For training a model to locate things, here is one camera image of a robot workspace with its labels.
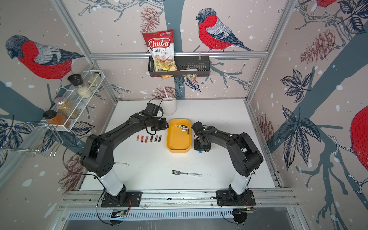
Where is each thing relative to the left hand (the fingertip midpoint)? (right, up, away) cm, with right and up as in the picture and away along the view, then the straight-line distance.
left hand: (170, 123), depth 90 cm
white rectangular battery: (+5, -4, +14) cm, 15 cm away
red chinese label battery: (-21, -12, +8) cm, 25 cm away
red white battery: (-18, -12, +8) cm, 23 cm away
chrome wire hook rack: (-52, -4, -32) cm, 61 cm away
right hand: (+19, -17, +3) cm, 25 cm away
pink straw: (-6, +21, +20) cm, 29 cm away
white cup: (-3, +11, +18) cm, 22 cm away
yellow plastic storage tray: (+5, -10, +6) cm, 13 cm away
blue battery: (+19, -19, 0) cm, 27 cm away
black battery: (-14, -11, +8) cm, 20 cm away
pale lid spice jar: (-46, +27, -5) cm, 53 cm away
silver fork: (+5, -28, -8) cm, 30 cm away
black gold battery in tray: (+7, -3, +14) cm, 16 cm away
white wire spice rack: (-47, +12, -18) cm, 51 cm away
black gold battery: (-9, -11, +8) cm, 16 cm away
